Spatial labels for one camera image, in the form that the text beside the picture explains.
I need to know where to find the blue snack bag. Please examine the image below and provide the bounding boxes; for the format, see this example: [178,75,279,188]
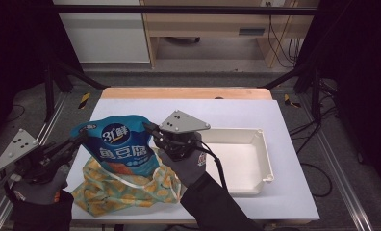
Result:
[69,114,162,178]

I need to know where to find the person's right hand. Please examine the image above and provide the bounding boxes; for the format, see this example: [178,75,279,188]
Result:
[159,140,210,189]

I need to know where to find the black metal stand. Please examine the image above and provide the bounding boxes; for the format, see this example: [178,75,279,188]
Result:
[258,63,323,123]
[43,60,112,123]

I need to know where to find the white table cover board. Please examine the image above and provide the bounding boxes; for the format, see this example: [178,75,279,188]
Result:
[64,98,321,223]

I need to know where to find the yellow black tape strip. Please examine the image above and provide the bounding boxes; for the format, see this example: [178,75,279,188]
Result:
[283,93,302,109]
[78,92,92,110]

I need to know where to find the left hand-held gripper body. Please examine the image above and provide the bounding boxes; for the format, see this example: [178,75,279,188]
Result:
[0,128,71,186]

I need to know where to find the black cables under desk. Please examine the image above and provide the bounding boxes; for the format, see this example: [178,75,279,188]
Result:
[267,2,304,69]

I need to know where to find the black floor cable loop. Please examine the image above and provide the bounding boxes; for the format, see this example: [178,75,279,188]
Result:
[299,163,335,198]

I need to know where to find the aluminium floor rail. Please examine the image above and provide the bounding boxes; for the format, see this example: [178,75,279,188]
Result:
[297,93,375,231]
[0,91,68,231]

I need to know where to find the orange-print green cloth bag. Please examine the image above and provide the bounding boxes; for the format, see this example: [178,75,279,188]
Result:
[70,149,184,218]

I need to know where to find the thin black floor cable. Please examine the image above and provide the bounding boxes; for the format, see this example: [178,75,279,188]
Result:
[6,103,27,123]

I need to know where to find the white plastic tray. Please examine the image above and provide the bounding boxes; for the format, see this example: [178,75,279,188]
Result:
[196,127,275,196]

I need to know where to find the dark curtain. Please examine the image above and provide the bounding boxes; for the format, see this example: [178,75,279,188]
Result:
[0,0,83,152]
[293,0,381,196]

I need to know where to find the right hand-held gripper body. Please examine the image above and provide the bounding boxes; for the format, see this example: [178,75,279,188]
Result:
[152,109,212,162]

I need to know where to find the white cabinet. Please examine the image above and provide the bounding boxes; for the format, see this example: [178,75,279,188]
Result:
[51,0,151,64]

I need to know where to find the light wooden desk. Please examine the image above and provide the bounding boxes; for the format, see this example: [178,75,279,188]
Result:
[140,0,319,69]

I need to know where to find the black floor cables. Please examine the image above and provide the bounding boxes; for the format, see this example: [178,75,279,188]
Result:
[288,80,339,156]

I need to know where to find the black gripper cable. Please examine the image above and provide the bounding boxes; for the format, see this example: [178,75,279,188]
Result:
[191,138,229,193]

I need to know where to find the black horizontal frame bar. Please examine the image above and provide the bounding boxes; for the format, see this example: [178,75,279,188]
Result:
[49,4,318,15]

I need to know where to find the person's left hand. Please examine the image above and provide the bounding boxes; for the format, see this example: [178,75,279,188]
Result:
[5,163,71,206]

